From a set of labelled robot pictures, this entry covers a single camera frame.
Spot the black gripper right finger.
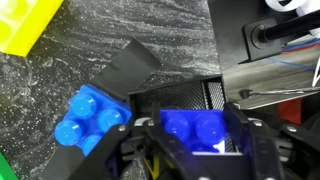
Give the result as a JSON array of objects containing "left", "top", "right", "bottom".
[{"left": 223, "top": 102, "right": 320, "bottom": 180}]

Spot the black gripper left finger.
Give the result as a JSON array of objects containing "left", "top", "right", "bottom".
[{"left": 68, "top": 102, "right": 201, "bottom": 180}]

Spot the blue square toy block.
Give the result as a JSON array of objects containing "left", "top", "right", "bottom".
[
  {"left": 159, "top": 108, "right": 232, "bottom": 155},
  {"left": 53, "top": 83, "right": 133, "bottom": 157}
]

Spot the long yellow toy block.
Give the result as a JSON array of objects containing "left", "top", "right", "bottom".
[{"left": 0, "top": 0, "right": 65, "bottom": 58}]

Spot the black tape strip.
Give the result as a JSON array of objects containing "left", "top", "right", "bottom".
[{"left": 41, "top": 36, "right": 164, "bottom": 180}]

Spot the thin metal tool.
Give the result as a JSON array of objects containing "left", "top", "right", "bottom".
[{"left": 238, "top": 86, "right": 320, "bottom": 100}]

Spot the red object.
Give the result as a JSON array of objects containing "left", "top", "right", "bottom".
[{"left": 277, "top": 97, "right": 305, "bottom": 126}]

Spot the black metal rod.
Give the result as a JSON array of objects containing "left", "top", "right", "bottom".
[{"left": 258, "top": 9, "right": 320, "bottom": 44}]

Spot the thin green toy plate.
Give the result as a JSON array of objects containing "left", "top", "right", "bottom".
[{"left": 0, "top": 152, "right": 18, "bottom": 180}]

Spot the blue wire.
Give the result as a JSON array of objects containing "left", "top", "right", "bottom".
[{"left": 266, "top": 55, "right": 318, "bottom": 72}]

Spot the black mount plate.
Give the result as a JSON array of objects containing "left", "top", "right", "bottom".
[{"left": 207, "top": 0, "right": 320, "bottom": 70}]

